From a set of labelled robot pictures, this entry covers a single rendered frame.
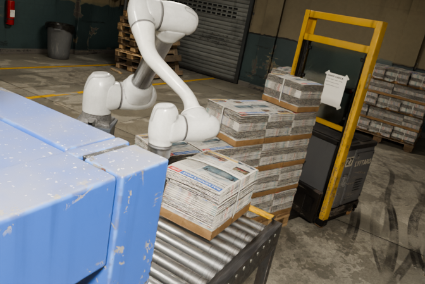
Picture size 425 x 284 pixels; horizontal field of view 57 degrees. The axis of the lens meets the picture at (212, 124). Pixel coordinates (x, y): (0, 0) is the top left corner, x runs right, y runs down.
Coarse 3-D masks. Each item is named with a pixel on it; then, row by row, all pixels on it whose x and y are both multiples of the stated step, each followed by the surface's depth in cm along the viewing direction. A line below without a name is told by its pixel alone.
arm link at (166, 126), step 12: (156, 108) 141; (168, 108) 140; (156, 120) 140; (168, 120) 140; (180, 120) 144; (156, 132) 141; (168, 132) 142; (180, 132) 144; (156, 144) 143; (168, 144) 144
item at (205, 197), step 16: (176, 176) 164; (192, 176) 163; (208, 176) 166; (224, 176) 169; (176, 192) 166; (192, 192) 162; (208, 192) 157; (224, 192) 157; (176, 208) 168; (192, 208) 163; (208, 208) 159; (224, 208) 163; (208, 224) 160
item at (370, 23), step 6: (312, 12) 349; (318, 12) 344; (318, 18) 349; (324, 18) 340; (330, 18) 336; (336, 18) 331; (342, 18) 327; (348, 18) 323; (354, 18) 319; (360, 18) 315; (354, 24) 319; (360, 24) 315; (366, 24) 311; (372, 24) 308
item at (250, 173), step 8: (200, 152) 191; (208, 152) 192; (216, 152) 195; (208, 160) 184; (216, 160) 185; (224, 160) 187; (232, 160) 189; (224, 168) 178; (232, 168) 180; (240, 168) 181; (248, 168) 183; (248, 176) 176; (256, 176) 186; (248, 184) 178; (248, 192) 183; (240, 200) 179; (248, 200) 188; (240, 208) 182
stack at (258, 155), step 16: (144, 144) 249; (176, 144) 254; (192, 144) 260; (208, 144) 265; (224, 144) 271; (256, 144) 285; (272, 144) 296; (176, 160) 238; (240, 160) 278; (256, 160) 290; (272, 160) 302; (272, 176) 310; (256, 192) 303
